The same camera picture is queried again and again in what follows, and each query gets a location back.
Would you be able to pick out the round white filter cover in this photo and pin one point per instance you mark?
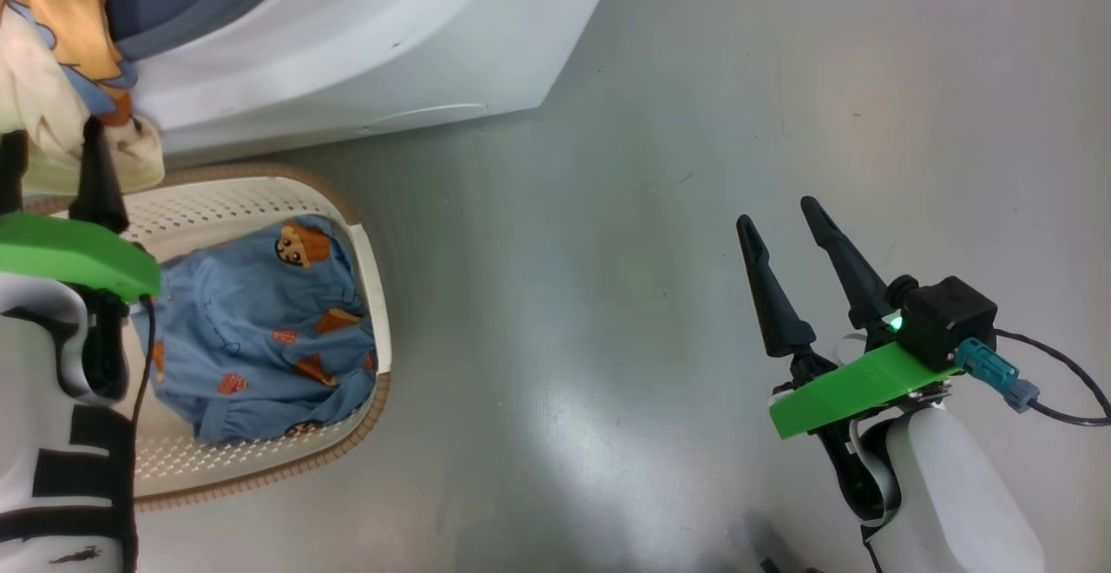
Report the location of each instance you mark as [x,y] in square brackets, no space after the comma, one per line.
[425,117]

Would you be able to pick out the white front-load washing machine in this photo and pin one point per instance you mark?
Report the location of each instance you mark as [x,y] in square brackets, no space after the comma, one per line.
[391,35]

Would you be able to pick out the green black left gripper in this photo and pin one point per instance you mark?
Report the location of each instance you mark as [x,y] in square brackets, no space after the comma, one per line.
[69,252]

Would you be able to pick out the cream perforated laundry basket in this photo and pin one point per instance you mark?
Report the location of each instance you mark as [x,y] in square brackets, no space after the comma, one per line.
[260,195]

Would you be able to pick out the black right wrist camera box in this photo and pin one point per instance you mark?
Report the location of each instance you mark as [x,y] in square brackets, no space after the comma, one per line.
[946,317]

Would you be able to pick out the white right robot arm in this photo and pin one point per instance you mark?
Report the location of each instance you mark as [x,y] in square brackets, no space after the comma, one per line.
[946,495]

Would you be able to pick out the blue bear-print garment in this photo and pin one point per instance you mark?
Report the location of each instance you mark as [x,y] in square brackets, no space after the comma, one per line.
[252,339]

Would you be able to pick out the cream garment with orange print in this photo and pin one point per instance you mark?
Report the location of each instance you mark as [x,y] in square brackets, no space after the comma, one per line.
[52,104]

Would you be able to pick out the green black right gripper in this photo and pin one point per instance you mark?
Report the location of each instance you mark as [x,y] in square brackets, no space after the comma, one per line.
[833,395]

